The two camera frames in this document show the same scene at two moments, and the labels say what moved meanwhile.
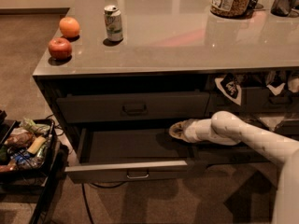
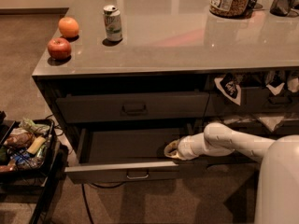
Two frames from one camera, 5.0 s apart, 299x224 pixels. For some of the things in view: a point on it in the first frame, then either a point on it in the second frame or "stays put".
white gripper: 191,131 -> 188,148
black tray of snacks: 27,147 stays put
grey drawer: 131,154 stays put
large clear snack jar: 232,1 stays put
